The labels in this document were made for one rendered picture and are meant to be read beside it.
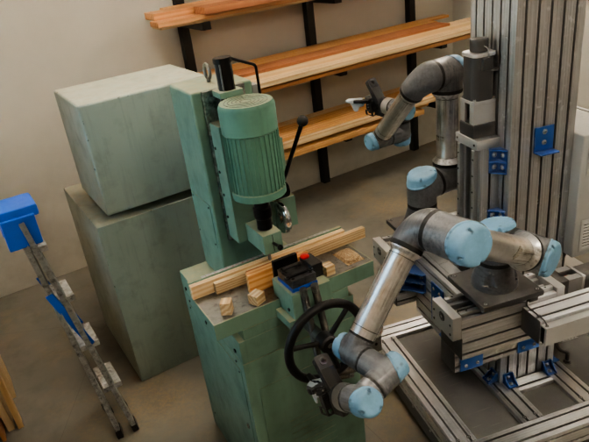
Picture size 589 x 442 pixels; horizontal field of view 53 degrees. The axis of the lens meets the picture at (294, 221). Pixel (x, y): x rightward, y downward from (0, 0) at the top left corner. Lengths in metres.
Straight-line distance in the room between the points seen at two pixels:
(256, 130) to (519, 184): 0.93
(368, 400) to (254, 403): 0.67
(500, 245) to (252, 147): 0.76
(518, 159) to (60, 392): 2.43
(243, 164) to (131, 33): 2.46
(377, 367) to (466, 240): 0.39
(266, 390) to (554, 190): 1.21
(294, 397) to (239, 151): 0.90
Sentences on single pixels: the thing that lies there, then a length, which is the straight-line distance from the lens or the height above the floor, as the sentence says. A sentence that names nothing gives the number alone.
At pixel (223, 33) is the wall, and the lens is 4.40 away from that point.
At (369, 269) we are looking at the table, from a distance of 2.08.
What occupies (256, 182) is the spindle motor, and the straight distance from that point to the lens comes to 1.83.
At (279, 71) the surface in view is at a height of 1.11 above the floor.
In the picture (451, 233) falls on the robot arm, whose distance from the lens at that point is 1.54.
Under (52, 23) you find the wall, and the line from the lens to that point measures 4.04.
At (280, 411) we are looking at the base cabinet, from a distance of 2.18.
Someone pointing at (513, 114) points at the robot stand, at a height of 1.34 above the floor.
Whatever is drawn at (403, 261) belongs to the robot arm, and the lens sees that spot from 1.63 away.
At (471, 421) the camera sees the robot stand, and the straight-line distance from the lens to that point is 2.48.
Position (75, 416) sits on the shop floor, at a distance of 3.17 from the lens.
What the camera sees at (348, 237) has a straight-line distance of 2.18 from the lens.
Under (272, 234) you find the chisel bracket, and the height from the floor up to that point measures 1.07.
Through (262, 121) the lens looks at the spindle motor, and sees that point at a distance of 1.78.
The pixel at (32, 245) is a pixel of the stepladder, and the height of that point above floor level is 1.01.
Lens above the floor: 1.96
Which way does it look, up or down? 26 degrees down
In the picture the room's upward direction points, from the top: 7 degrees counter-clockwise
